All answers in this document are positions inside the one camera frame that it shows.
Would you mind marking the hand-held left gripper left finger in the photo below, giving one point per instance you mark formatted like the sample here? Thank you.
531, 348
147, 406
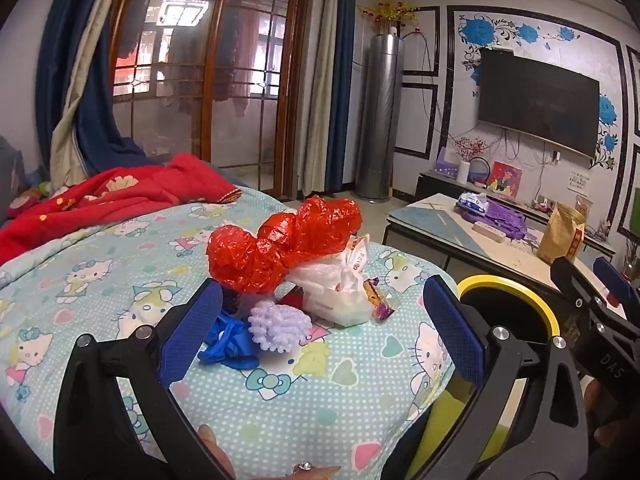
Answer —
192, 332

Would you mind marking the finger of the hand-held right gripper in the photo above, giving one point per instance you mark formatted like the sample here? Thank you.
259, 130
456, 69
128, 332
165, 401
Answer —
572, 280
614, 280

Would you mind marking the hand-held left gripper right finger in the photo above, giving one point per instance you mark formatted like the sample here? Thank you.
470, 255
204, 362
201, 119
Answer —
452, 335

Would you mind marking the blue rubber glove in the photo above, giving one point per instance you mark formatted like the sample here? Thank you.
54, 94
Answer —
225, 345

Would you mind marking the yellow rimmed trash bin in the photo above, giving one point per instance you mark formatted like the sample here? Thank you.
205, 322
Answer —
500, 280

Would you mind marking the yellow purple snack packet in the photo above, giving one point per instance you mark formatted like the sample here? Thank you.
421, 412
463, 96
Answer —
377, 305

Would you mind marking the red plastic bag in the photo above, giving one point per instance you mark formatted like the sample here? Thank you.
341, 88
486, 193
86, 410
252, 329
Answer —
260, 250

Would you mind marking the white plastic bag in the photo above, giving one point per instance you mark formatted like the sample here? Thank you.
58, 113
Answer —
330, 285

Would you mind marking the person's left hand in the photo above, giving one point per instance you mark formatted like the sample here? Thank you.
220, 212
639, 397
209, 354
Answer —
212, 452

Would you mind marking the brown paper bag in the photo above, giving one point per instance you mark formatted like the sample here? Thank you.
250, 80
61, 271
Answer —
560, 235

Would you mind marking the person's green clothing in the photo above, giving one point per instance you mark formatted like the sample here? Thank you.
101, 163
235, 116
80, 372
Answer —
445, 425

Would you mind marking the white power strip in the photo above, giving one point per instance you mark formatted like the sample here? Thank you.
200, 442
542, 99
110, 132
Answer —
490, 231

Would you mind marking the purple bag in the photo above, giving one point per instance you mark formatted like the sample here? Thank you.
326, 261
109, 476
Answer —
500, 215

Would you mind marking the cat print bedsheet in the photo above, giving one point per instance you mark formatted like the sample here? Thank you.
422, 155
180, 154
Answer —
125, 240

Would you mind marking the colourful painting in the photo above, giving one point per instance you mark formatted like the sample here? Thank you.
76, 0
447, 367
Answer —
505, 180

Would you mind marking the coffee table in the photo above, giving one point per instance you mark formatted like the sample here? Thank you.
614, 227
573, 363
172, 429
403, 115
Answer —
435, 215

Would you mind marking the tissue packet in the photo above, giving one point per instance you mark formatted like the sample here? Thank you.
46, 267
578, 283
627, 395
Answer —
472, 203

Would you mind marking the round table ornament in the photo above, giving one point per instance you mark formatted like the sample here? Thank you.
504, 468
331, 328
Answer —
480, 177

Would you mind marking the red flower print blanket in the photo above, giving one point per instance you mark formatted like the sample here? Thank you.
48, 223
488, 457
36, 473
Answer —
125, 195

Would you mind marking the white vase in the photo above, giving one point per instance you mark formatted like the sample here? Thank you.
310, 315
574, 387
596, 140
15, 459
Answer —
463, 172

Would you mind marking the red flower branches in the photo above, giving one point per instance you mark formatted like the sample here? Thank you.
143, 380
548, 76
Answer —
470, 147

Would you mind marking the purple box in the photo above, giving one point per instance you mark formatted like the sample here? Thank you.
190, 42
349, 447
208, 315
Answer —
445, 167

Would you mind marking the flat screen television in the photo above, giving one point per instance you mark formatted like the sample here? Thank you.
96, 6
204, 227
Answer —
535, 100

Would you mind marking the wooden glass sliding door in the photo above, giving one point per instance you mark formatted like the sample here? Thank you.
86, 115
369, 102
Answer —
160, 125

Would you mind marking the grey standing air conditioner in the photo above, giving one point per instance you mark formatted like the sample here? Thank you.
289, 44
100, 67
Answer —
377, 120

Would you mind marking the beige curtain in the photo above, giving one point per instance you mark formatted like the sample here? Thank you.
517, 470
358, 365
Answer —
75, 125
317, 110

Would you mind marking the dark heart print sofa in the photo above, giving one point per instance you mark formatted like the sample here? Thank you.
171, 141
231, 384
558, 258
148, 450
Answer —
10, 175

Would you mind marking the blue curtain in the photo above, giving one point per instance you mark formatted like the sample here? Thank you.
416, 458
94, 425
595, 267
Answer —
342, 85
60, 35

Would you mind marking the gold flower decoration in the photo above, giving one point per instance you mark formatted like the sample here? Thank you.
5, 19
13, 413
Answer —
390, 10

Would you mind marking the white wall notice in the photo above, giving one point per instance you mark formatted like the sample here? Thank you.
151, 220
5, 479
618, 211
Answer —
580, 181

